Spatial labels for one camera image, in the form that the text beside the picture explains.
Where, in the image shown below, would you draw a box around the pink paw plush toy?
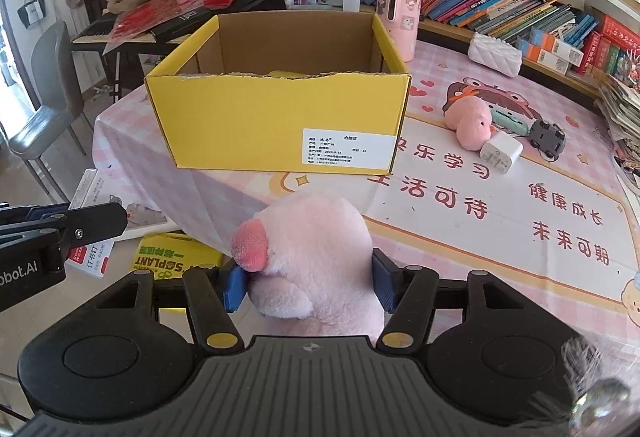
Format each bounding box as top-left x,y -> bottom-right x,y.
231,192 -> 384,342

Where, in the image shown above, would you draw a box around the yellow fertilizer bag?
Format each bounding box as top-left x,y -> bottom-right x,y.
131,232 -> 226,280

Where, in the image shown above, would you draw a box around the grey chair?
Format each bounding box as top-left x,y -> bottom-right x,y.
8,20 -> 93,202

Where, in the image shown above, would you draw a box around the pink checkered tablecloth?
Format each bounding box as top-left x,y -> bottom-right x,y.
93,43 -> 639,345

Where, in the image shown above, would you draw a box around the white charger plug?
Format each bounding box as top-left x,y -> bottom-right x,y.
480,131 -> 523,174

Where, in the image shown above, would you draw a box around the pink chick plush toy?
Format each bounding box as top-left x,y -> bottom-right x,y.
444,96 -> 492,151

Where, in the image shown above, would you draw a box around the red paper sheets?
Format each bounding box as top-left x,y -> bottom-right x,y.
103,0 -> 235,54

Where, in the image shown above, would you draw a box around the grey toy car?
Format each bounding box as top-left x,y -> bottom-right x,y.
527,119 -> 566,161

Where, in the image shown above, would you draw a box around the black keyboard piano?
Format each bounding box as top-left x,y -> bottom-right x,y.
72,0 -> 286,53

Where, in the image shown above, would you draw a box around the yellow cardboard box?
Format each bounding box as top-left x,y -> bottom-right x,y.
145,10 -> 411,175

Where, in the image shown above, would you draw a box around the white quilted handbag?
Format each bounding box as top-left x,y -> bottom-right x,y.
468,32 -> 523,78

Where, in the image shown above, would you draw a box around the orange blue box lower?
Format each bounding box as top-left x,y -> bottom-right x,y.
518,38 -> 570,75

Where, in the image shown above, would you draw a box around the orange blue box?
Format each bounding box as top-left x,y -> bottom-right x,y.
518,38 -> 570,75
530,28 -> 584,67

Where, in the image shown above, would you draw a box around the stack of magazines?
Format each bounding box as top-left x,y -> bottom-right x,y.
597,74 -> 639,196

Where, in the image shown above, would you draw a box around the orange blue box upper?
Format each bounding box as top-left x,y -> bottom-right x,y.
530,28 -> 584,67

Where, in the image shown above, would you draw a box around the pink cylindrical humidifier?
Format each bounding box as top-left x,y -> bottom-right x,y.
376,0 -> 422,62

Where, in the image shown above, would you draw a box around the red boxed book set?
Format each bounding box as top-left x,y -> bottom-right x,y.
576,12 -> 639,79

